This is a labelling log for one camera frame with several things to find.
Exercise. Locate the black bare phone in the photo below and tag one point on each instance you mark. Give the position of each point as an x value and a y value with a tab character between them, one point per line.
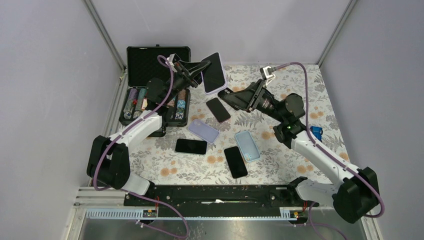
235	162

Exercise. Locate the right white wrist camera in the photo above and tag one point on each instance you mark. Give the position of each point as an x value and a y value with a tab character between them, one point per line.
267	74

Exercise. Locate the teal-edged phone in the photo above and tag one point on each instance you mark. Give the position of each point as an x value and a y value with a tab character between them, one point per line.
191	146

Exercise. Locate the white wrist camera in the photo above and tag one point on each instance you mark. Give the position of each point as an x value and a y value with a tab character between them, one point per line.
172	59
267	74

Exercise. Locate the blue toy car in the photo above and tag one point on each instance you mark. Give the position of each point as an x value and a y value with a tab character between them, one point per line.
317	132

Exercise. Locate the phone with purple edge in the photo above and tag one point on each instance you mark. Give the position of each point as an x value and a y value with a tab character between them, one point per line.
218	110

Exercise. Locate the black poker chip case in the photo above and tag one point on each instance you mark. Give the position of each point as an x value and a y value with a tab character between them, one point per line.
148	84

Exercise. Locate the floral table mat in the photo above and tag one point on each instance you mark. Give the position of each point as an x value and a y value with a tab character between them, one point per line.
155	158

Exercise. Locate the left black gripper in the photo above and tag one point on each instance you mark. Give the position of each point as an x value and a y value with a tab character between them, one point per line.
197	68

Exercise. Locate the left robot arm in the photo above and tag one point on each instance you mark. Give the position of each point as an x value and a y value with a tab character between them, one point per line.
109	160

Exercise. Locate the black phone case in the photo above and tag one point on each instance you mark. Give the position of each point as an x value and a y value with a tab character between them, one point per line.
223	93

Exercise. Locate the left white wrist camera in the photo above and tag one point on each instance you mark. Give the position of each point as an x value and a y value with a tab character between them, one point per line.
172	59

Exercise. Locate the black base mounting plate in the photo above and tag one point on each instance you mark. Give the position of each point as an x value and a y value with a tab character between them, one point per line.
215	201

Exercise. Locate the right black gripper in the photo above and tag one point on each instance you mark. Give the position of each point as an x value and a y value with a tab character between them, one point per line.
246	99

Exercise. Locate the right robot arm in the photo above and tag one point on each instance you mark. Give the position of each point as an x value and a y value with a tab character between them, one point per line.
353	192

